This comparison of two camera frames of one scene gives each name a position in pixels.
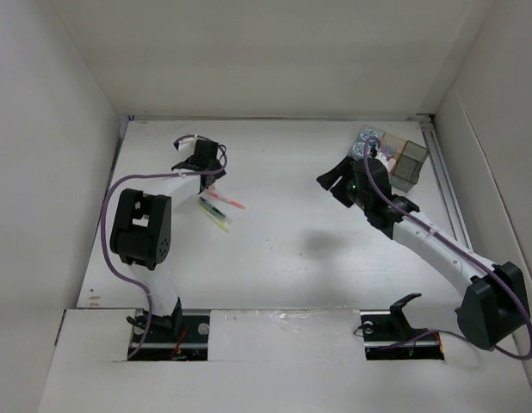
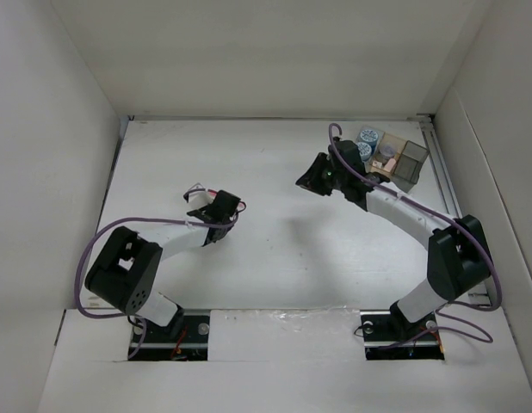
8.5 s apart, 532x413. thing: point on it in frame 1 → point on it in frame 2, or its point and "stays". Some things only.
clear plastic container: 367,144 stays
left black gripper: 184,162 → 203,208
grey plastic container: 405,172 stays
